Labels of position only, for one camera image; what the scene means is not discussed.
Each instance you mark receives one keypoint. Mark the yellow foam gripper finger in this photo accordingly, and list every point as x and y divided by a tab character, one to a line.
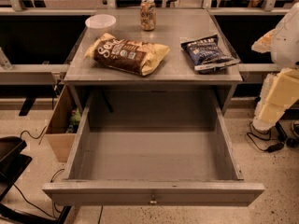
279	92
263	44

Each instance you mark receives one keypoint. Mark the blue chip bag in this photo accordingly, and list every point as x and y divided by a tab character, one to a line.
207	56

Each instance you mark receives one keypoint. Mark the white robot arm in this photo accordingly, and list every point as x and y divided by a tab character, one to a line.
285	41

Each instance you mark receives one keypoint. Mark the brown yellow chip bag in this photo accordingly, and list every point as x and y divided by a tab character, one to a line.
136	57

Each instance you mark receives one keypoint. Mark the grey open top drawer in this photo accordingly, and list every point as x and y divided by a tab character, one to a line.
132	144

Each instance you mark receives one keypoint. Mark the metal drawer knob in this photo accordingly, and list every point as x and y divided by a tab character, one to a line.
152	200

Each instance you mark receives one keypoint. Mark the grey cabinet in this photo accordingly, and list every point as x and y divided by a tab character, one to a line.
176	70

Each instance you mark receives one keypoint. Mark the orange soda can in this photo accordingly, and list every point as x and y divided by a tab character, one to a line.
148	15

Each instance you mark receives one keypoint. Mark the white bowl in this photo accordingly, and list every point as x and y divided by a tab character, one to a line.
100	24

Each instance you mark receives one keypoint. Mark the green toy in box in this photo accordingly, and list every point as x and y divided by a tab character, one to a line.
75	117

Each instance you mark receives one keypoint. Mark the cardboard box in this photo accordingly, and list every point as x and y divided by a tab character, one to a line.
59	138

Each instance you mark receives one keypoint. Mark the black chair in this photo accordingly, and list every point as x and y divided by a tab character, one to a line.
12	165

